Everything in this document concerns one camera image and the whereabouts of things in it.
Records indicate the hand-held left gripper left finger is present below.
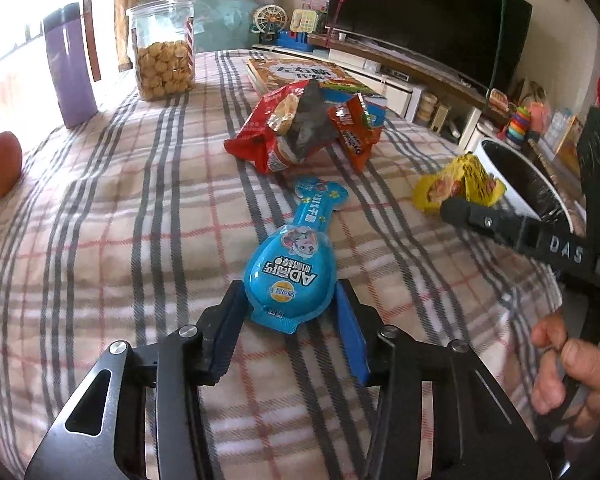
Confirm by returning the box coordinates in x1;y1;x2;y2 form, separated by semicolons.
24;280;247;480

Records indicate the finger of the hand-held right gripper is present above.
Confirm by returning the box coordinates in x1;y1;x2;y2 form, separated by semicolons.
439;195;599;282

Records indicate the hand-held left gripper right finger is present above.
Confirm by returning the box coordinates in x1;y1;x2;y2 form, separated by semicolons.
332;279;552;480

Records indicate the white bin with black liner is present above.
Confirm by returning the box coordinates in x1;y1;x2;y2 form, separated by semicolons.
471;137;589;242

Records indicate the yellow snack wrapper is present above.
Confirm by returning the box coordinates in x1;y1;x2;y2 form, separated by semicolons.
413;153;509;212

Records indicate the blue spoon shaped candy packet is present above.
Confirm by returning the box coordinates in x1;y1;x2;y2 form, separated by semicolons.
241;174;352;337

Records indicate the person's right hand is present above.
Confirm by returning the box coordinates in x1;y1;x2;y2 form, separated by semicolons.
529;311;600;433

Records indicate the white tv cabinet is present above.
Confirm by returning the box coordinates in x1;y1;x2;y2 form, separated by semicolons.
251;35;531;147

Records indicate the blue snack packet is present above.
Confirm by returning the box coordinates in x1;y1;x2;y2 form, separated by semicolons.
357;94;389;127

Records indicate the orange snack packet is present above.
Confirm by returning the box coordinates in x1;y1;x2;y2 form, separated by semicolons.
326;92;385;172

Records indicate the red snack bag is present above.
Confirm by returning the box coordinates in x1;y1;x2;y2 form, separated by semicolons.
223;79;342;177

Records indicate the black television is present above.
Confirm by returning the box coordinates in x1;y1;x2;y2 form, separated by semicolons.
324;0;534;97

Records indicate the flat snack box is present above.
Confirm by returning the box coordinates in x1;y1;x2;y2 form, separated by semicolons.
246;54;382;100

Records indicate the blue toy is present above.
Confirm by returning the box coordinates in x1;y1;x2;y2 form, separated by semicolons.
277;30;314;54

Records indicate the toy telephone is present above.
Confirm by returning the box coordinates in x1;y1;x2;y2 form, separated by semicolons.
290;8;319;37

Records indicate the orange round fruit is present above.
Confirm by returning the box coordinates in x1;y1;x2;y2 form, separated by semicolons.
0;130;24;199

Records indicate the clear cookie jar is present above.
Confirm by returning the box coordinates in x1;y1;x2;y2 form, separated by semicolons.
125;0;197;104

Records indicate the toy ferris wheel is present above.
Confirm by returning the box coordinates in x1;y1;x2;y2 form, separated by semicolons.
251;3;289;47

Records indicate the purple thermos bottle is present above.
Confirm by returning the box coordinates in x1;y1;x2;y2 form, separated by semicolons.
42;2;99;129

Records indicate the teal plastic covered object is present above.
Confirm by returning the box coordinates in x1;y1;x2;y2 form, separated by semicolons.
194;0;282;54

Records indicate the colourful ring stacking toy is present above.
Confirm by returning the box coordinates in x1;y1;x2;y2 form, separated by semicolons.
504;104;532;147

